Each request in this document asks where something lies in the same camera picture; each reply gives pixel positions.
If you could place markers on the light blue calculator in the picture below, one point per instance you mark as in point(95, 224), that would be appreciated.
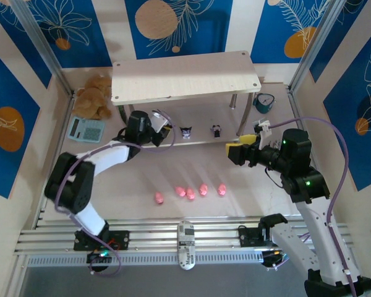
point(86, 130)

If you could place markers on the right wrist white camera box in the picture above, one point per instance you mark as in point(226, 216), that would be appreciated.
point(263, 130)

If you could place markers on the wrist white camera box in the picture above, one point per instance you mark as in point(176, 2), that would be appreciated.
point(159, 118)
point(263, 130)

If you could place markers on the black white doll figurine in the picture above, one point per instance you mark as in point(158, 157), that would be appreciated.
point(216, 131)

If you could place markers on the green alarm clock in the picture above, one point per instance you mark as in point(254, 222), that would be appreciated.
point(264, 103)

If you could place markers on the brown plush toy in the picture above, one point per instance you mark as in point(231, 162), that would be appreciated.
point(91, 97)

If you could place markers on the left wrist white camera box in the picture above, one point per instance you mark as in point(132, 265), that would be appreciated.
point(159, 118)

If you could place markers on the aluminium corner post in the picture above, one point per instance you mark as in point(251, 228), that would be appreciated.
point(40, 43)
point(315, 40)

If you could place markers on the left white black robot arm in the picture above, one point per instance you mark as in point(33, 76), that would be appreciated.
point(111, 156)

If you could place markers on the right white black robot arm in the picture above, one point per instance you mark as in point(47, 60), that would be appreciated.
point(318, 229)

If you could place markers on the small electronics board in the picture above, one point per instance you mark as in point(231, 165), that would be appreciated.
point(100, 255)
point(273, 258)

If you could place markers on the aluminium rail base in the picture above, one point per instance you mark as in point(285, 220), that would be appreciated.
point(157, 235)

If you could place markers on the purple black horned figurine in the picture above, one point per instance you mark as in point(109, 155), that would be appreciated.
point(185, 132)

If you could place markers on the white two-tier shelf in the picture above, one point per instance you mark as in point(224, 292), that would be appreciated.
point(182, 77)

